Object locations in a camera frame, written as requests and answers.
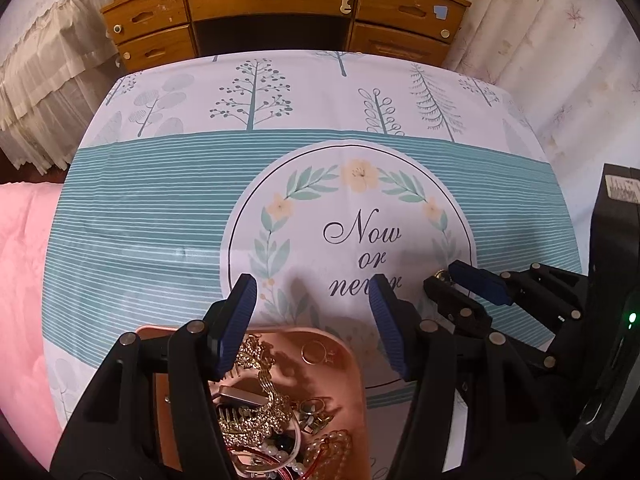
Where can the white floral curtain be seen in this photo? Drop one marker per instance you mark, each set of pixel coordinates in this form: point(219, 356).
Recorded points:
point(550, 60)

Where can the cream lace cloth cover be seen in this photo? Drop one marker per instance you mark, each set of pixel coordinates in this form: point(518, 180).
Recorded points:
point(45, 60)

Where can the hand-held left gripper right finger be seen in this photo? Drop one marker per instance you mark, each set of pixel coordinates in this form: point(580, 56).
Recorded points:
point(392, 325)

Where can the gold earring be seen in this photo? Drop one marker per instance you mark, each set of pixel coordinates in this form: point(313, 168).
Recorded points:
point(314, 406)
point(320, 422)

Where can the teal white printed tablecloth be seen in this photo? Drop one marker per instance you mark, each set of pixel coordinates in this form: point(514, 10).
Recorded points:
point(150, 210)

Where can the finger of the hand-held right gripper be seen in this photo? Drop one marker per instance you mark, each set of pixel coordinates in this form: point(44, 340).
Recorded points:
point(457, 305)
point(480, 282)

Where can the pink blanket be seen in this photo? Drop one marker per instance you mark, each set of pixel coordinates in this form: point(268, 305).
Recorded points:
point(20, 285)

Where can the gold hair comb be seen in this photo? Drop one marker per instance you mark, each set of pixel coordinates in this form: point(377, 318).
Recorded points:
point(255, 355)
point(260, 422)

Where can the rectangular metal clip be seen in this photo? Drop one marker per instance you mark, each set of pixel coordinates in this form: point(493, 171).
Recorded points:
point(240, 396)

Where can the blue sticker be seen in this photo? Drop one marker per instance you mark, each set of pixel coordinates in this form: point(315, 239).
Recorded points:
point(440, 12)

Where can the pink storage box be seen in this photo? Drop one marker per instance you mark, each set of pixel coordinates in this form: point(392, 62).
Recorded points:
point(345, 410)

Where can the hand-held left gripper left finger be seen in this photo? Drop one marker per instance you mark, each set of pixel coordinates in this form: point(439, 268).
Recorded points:
point(235, 325)

